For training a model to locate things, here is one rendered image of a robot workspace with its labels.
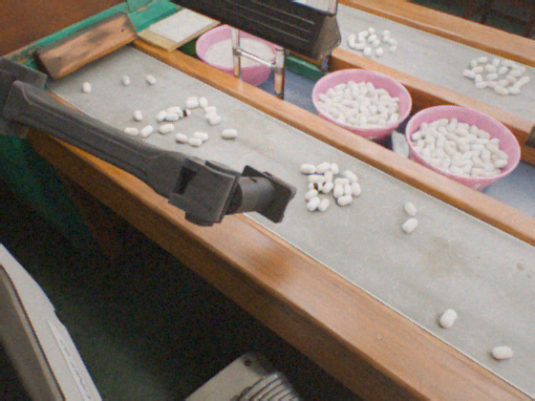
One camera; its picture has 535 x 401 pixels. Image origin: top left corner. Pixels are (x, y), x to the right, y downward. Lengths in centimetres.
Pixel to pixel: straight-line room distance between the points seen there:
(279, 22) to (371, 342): 58
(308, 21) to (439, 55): 77
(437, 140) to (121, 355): 123
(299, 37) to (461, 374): 63
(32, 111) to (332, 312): 58
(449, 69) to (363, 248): 74
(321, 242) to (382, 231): 13
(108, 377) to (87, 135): 109
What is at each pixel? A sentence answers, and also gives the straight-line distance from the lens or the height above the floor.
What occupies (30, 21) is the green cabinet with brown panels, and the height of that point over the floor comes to 92.
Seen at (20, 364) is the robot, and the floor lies 127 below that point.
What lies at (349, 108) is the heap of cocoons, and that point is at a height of 73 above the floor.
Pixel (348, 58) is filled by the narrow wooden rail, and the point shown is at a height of 76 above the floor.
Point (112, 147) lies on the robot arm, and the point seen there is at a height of 105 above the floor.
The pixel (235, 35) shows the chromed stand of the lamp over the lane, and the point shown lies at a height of 89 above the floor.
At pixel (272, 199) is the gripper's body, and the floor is 92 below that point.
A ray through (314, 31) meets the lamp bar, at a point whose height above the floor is 108.
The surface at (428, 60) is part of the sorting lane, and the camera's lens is 144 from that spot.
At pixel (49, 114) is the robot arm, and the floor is 106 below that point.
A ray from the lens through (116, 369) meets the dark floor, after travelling 160.
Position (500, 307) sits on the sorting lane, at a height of 74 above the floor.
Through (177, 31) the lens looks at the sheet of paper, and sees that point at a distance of 145.
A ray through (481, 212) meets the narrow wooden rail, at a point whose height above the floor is 76.
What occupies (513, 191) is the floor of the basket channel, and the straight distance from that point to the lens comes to 119.
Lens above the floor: 144
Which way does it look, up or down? 50 degrees down
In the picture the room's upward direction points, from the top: straight up
